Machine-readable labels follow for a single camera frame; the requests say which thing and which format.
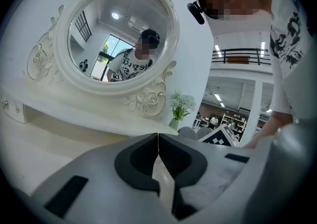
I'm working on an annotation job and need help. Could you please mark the black head-mounted camera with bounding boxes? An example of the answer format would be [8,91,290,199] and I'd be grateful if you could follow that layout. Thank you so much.
[187,1,206,25]

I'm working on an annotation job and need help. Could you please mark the white drawer with knob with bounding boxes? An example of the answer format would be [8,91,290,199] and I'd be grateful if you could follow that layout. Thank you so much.
[0,93,27,124]

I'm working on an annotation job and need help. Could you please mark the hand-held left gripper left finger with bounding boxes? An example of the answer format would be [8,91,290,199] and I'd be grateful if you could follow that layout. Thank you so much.
[29,132,175,224]

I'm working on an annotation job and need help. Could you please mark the grey upholstered chair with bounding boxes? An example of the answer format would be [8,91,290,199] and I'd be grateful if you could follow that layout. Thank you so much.
[197,127,213,139]
[177,126,199,141]

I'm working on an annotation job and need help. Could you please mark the white flowers in green vase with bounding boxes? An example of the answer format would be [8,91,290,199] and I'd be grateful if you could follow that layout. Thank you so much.
[168,90,197,131]

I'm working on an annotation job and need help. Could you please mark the white display shelf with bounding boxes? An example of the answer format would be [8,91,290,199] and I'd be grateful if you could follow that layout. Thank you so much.
[220,112,248,142]

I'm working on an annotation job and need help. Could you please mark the black balcony railing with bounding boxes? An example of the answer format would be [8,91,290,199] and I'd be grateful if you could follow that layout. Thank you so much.
[211,48,272,66]

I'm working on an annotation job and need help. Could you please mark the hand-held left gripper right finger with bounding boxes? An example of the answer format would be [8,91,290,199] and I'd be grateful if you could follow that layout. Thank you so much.
[158,132,270,221]

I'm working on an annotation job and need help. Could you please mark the white ornate dressing table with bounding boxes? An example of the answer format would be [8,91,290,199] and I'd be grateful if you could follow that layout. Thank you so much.
[0,0,180,196]

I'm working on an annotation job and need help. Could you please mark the oval white framed mirror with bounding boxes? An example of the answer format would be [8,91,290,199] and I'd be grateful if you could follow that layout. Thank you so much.
[23,0,180,119]

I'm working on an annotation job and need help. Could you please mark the person's right forearm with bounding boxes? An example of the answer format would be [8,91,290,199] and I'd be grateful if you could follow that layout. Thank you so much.
[244,112,294,149]

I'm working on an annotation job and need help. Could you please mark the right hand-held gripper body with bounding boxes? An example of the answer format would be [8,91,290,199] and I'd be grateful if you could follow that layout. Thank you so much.
[198,124,241,148]

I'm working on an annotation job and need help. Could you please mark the person's white printed t-shirt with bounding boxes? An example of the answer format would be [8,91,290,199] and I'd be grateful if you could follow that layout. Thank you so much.
[268,0,317,119]

